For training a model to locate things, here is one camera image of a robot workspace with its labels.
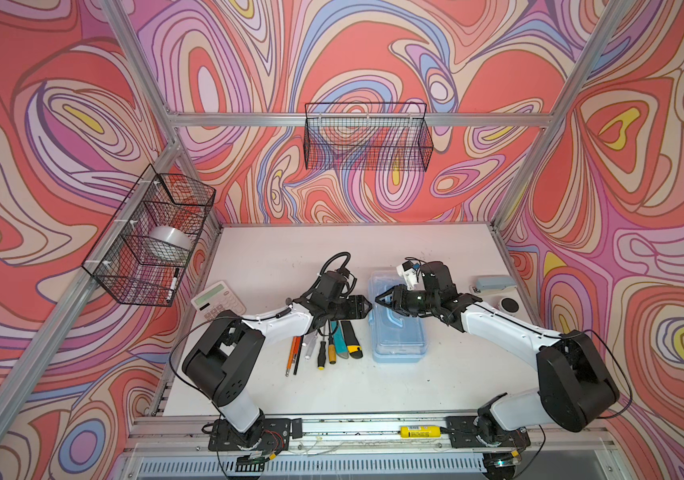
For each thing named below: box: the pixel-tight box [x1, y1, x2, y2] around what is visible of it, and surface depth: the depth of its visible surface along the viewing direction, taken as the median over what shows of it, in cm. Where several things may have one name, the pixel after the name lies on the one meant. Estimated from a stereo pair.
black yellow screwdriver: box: [317, 327, 327, 371], surface depth 88 cm
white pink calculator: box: [191, 280, 247, 320], surface depth 98 cm
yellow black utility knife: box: [340, 321, 363, 359], surface depth 91 cm
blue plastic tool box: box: [368, 267, 427, 363], surface depth 81 cm
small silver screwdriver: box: [301, 329, 318, 360], surface depth 90 cm
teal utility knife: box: [330, 320, 349, 359], surface depth 88 cm
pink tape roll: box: [499, 296, 520, 317], surface depth 93 cm
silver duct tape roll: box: [146, 226, 193, 265], surface depth 74 cm
